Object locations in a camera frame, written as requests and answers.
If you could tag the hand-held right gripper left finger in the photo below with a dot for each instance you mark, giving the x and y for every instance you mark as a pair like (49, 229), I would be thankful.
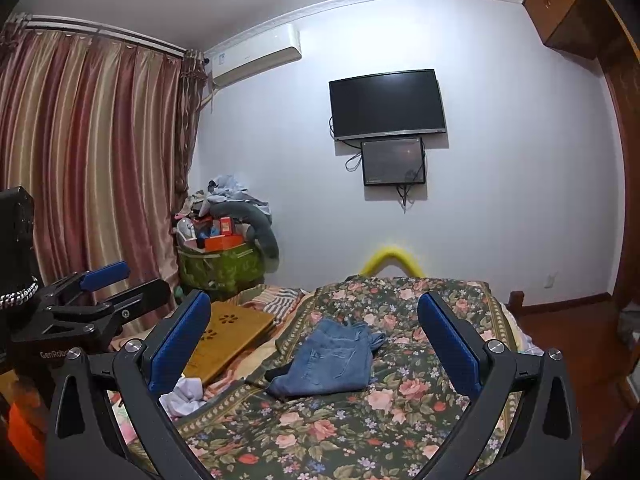
(182, 345)

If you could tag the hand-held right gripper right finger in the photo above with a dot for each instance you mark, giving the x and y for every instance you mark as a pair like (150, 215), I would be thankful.
(450, 347)

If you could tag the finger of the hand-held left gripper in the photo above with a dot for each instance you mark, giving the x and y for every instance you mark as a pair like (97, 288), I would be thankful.
(107, 272)
(135, 300)

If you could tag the blue denim pants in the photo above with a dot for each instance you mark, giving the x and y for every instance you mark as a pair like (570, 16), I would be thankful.
(330, 360)

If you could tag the white cloth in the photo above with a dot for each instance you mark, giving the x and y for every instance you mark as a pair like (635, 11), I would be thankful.
(182, 397)

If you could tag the wooden laptop table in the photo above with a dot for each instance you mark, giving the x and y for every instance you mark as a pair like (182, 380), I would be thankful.
(235, 332)

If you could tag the green fabric bag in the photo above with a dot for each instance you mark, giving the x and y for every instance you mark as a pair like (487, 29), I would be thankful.
(220, 270)

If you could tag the orange cloth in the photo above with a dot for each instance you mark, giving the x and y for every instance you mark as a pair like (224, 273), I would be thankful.
(22, 435)

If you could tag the black cloth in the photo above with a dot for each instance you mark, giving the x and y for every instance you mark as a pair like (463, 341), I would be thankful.
(276, 375)

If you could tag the orange box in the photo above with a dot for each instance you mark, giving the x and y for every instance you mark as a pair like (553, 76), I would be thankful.
(222, 244)

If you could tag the striped bed sheet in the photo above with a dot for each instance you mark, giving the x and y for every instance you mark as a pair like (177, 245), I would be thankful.
(277, 302)

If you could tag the yellow foam tube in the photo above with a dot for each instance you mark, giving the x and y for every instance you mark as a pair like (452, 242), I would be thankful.
(390, 252)

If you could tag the red and gold curtain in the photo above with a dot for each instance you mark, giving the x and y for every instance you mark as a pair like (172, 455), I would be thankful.
(100, 160)

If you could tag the grey plush pillow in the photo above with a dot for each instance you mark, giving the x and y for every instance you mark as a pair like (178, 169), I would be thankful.
(262, 232)

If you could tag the pile of clothes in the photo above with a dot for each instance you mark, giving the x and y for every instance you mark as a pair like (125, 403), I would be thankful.
(225, 192)

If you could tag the white air conditioner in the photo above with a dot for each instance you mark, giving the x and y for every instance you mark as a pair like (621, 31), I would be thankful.
(250, 57)

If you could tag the wooden wardrobe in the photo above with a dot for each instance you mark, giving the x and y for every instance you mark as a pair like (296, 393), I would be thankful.
(575, 5)

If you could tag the wooden bed post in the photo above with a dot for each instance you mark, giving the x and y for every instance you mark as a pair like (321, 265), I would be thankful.
(515, 302)

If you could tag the small black wall monitor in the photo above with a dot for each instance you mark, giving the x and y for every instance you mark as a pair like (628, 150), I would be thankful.
(393, 161)

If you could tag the curtain rail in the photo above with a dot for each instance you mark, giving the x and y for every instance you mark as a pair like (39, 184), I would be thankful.
(110, 35)

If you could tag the black wall television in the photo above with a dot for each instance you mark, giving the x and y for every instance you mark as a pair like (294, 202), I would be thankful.
(387, 105)

